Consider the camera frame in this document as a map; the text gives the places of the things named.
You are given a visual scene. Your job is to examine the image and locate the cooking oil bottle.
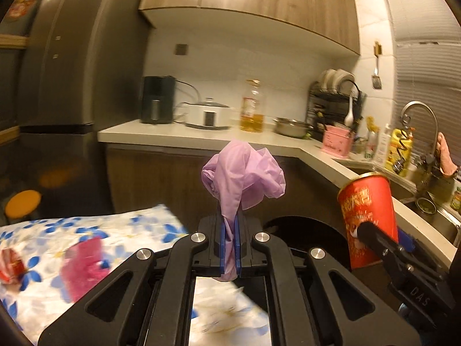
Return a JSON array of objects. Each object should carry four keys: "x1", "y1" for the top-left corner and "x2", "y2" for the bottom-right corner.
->
[{"x1": 240, "y1": 79, "x2": 265, "y2": 133}]

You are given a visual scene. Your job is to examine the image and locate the red cup with gold rim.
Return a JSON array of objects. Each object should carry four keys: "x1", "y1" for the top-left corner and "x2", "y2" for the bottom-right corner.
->
[{"x1": 337, "y1": 173, "x2": 400, "y2": 270}]

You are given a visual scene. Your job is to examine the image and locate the hanging metal spatula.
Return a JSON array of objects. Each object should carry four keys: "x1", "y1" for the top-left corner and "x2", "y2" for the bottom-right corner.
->
[{"x1": 372, "y1": 41, "x2": 383, "y2": 90}]

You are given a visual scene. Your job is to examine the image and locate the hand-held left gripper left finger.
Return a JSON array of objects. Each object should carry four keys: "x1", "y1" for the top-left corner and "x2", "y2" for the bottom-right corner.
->
[{"x1": 38, "y1": 214, "x2": 227, "y2": 346}]

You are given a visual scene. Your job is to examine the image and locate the blue floral tablecloth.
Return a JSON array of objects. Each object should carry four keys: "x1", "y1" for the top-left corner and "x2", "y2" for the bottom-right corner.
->
[{"x1": 0, "y1": 204, "x2": 272, "y2": 346}]

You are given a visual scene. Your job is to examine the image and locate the orange round stool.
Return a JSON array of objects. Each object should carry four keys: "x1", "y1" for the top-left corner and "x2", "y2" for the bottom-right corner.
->
[{"x1": 4, "y1": 190, "x2": 42, "y2": 224}]

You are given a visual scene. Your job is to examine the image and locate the black dish rack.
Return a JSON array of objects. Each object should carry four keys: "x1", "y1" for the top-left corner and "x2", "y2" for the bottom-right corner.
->
[{"x1": 308, "y1": 68, "x2": 366, "y2": 143}]

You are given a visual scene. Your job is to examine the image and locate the stainless steel sink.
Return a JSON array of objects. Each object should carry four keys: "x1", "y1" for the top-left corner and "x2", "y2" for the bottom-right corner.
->
[{"x1": 396, "y1": 173, "x2": 461, "y2": 249}]

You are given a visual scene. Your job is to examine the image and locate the wooden cabinet with glass doors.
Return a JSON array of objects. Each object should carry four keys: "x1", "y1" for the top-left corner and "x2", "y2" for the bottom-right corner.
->
[{"x1": 0, "y1": 0, "x2": 40, "y2": 145}]

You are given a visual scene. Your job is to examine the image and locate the wooden wall cabinet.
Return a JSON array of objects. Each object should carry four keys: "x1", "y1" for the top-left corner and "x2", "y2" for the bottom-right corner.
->
[{"x1": 139, "y1": 0, "x2": 361, "y2": 56}]

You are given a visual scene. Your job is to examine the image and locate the black air fryer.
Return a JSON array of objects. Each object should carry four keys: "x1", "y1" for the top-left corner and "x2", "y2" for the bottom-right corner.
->
[{"x1": 140, "y1": 76, "x2": 177, "y2": 125}]

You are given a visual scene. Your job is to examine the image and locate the small red packet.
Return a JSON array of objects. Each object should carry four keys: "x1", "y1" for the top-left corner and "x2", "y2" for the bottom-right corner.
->
[{"x1": 0, "y1": 247, "x2": 29, "y2": 283}]

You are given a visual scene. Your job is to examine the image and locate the pink utensil holder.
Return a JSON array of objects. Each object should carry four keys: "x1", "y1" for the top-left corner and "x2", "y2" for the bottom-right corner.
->
[{"x1": 322, "y1": 124, "x2": 352, "y2": 157}]

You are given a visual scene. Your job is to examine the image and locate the pink rubber glove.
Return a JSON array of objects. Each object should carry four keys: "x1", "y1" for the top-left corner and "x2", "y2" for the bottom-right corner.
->
[{"x1": 436, "y1": 132, "x2": 459, "y2": 178}]

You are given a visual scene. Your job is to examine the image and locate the steel grey refrigerator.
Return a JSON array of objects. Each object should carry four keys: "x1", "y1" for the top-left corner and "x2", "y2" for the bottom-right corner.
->
[{"x1": 16, "y1": 0, "x2": 152, "y2": 217}]

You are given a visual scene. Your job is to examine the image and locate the magenta plastic bag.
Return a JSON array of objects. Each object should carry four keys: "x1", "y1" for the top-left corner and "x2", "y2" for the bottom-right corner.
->
[{"x1": 59, "y1": 236, "x2": 110, "y2": 303}]

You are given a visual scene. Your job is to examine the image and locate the lilac plastic bag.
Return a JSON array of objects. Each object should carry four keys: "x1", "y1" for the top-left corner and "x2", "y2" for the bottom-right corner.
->
[{"x1": 201, "y1": 139, "x2": 287, "y2": 282}]

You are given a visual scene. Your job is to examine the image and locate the white plastic bottle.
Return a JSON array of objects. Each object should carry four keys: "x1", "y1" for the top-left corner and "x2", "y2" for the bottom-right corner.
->
[{"x1": 375, "y1": 124, "x2": 392, "y2": 164}]

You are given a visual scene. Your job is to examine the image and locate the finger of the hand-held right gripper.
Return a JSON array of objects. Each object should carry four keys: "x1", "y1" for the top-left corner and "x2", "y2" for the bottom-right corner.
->
[
  {"x1": 355, "y1": 222, "x2": 444, "y2": 289},
  {"x1": 398, "y1": 229, "x2": 418, "y2": 255}
]

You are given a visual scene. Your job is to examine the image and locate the stainless steel pot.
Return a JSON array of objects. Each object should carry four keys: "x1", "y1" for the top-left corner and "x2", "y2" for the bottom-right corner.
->
[{"x1": 273, "y1": 116, "x2": 314, "y2": 138}]

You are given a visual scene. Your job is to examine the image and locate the red paper decoration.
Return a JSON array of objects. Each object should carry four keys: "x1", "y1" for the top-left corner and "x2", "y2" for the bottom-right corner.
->
[{"x1": 7, "y1": 0, "x2": 42, "y2": 18}]

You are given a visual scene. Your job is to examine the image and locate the grey window blind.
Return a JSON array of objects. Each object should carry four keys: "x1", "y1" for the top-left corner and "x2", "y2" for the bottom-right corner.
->
[{"x1": 380, "y1": 0, "x2": 461, "y2": 116}]

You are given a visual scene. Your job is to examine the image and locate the white rice cooker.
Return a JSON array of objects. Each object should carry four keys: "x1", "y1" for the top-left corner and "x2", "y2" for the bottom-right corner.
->
[{"x1": 184, "y1": 97, "x2": 232, "y2": 129}]

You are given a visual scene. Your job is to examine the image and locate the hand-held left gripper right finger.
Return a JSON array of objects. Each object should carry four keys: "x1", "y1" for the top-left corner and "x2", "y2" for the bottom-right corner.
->
[{"x1": 234, "y1": 214, "x2": 422, "y2": 346}]

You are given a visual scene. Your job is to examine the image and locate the curved steel faucet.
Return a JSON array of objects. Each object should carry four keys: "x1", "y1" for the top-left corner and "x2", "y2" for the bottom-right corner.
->
[{"x1": 400, "y1": 101, "x2": 440, "y2": 166}]

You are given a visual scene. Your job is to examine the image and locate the kitchen counter with wooden cabinets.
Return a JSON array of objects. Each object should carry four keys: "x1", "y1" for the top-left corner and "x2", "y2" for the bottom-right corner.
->
[{"x1": 97, "y1": 119, "x2": 461, "y2": 271}]

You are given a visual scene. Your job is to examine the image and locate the black power cable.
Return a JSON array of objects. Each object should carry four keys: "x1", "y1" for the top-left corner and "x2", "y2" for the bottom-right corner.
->
[{"x1": 175, "y1": 80, "x2": 199, "y2": 120}]

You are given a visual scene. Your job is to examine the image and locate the white ladle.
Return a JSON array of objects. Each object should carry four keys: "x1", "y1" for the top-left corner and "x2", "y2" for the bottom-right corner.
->
[{"x1": 344, "y1": 94, "x2": 355, "y2": 126}]

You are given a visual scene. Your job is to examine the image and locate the black trash bin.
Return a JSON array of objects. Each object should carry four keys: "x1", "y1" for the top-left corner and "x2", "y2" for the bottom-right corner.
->
[{"x1": 261, "y1": 215, "x2": 352, "y2": 270}]

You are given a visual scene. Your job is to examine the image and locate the green label jar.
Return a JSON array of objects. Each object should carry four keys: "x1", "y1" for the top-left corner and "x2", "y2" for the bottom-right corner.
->
[{"x1": 450, "y1": 178, "x2": 461, "y2": 211}]

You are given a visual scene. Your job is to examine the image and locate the yellow detergent bottle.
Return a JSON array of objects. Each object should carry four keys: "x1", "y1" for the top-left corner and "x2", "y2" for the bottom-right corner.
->
[{"x1": 385, "y1": 129, "x2": 414, "y2": 174}]

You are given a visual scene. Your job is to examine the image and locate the bottle with yellow top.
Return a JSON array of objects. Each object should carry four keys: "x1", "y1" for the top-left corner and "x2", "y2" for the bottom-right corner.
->
[{"x1": 364, "y1": 116, "x2": 380, "y2": 161}]

